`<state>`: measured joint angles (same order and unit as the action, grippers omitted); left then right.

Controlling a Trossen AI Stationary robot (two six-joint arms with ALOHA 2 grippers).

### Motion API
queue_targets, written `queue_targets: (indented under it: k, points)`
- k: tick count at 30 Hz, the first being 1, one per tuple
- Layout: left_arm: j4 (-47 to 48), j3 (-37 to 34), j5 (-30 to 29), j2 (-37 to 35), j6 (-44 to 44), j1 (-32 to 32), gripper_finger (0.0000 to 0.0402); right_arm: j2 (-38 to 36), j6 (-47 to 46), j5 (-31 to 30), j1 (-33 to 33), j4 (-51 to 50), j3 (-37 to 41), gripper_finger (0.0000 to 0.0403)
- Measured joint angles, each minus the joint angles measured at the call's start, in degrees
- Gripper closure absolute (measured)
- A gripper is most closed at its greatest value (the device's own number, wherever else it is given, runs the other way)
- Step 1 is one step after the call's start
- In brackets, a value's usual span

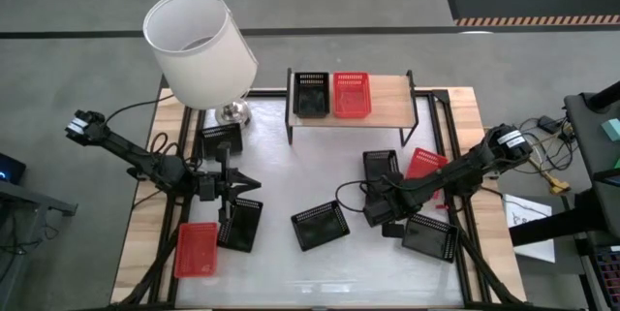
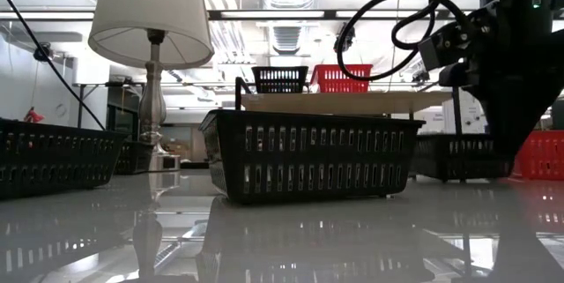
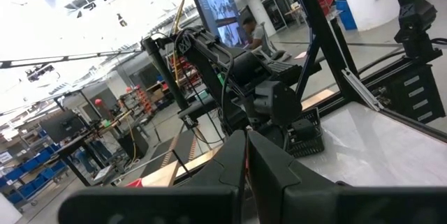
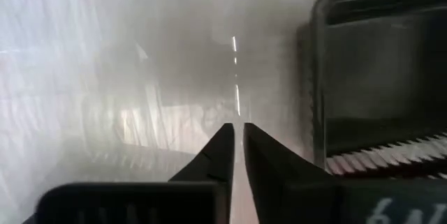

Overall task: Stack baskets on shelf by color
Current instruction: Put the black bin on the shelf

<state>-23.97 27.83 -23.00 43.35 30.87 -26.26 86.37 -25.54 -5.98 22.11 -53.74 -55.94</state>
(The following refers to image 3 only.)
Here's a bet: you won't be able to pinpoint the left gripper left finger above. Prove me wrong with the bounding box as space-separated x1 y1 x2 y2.
58 129 247 224

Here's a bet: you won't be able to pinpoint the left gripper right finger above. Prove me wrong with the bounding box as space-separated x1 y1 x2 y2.
247 129 447 224

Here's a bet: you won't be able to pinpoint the black plastic basket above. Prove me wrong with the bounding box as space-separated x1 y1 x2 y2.
284 106 326 159

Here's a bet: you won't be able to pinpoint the pink plastic basket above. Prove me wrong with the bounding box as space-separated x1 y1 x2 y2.
124 178 145 188

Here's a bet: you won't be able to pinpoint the grey office chair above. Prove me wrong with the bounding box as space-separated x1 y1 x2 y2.
259 21 293 61

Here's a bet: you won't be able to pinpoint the black mat hazard-striped edges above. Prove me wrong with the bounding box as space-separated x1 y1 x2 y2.
138 127 204 180

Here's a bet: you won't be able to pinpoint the person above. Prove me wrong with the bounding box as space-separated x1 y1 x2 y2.
241 15 268 52

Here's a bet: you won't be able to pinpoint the blue bin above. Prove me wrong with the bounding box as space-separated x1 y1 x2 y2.
334 0 358 31

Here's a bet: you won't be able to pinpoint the large display screen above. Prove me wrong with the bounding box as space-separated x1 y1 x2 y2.
183 0 246 49

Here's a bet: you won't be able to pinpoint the black controller box white labels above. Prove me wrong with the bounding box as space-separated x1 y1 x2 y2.
383 64 447 125

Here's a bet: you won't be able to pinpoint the small black monitor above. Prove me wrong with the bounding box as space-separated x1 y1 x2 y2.
38 108 87 145

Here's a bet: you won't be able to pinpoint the rack with blue bins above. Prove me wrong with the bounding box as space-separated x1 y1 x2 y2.
0 139 70 214

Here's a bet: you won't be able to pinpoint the black aluminium rig frame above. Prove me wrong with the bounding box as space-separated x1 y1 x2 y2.
288 0 447 143

